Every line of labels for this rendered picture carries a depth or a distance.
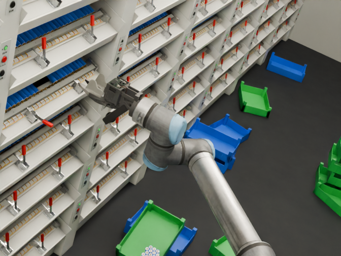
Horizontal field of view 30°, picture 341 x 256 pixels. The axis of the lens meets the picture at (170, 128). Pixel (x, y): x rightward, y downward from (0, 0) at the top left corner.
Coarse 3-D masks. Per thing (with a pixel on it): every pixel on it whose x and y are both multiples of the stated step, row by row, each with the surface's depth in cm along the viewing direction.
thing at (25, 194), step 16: (48, 160) 248; (64, 160) 252; (80, 160) 258; (32, 176) 235; (48, 176) 243; (64, 176) 248; (16, 192) 219; (32, 192) 234; (48, 192) 238; (0, 208) 220; (16, 208) 222; (0, 224) 217
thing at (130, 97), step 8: (112, 80) 207; (120, 80) 209; (112, 88) 205; (120, 88) 205; (128, 88) 206; (104, 96) 208; (112, 96) 206; (120, 96) 206; (128, 96) 205; (136, 96) 204; (112, 104) 207; (120, 104) 208; (128, 104) 207; (136, 104) 204
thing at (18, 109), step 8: (80, 72) 227; (88, 72) 231; (64, 80) 219; (72, 80) 221; (56, 88) 214; (40, 96) 207; (48, 96) 212; (24, 104) 201; (32, 104) 204; (8, 112) 195; (16, 112) 197
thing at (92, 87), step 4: (92, 80) 207; (80, 84) 210; (88, 84) 208; (92, 84) 207; (96, 84) 207; (84, 88) 209; (88, 88) 209; (92, 88) 208; (96, 88) 208; (88, 92) 208; (92, 92) 208; (96, 92) 208; (100, 92) 208; (100, 96) 208
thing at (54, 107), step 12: (84, 60) 236; (96, 60) 235; (96, 72) 236; (108, 72) 235; (48, 84) 217; (84, 84) 228; (60, 96) 217; (72, 96) 220; (84, 96) 229; (12, 108) 200; (36, 108) 206; (48, 108) 210; (60, 108) 213; (12, 120) 197; (24, 120) 200; (12, 132) 194; (24, 132) 199; (0, 144) 187
